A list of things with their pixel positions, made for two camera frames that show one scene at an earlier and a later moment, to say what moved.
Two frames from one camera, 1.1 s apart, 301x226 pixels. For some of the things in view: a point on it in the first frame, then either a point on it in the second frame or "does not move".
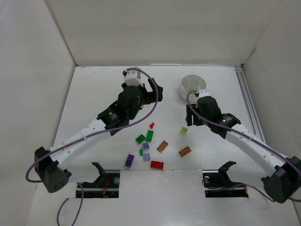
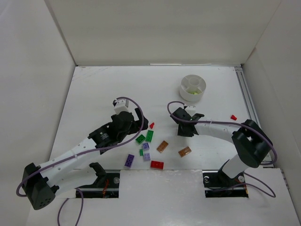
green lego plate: x=149 y=135 does not move
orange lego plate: x=162 y=146 does not move
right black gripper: x=193 y=117 to x=186 y=123
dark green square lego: x=140 y=139 does not move
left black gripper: x=153 y=91 to x=138 y=121
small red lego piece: x=151 y=125 does not move
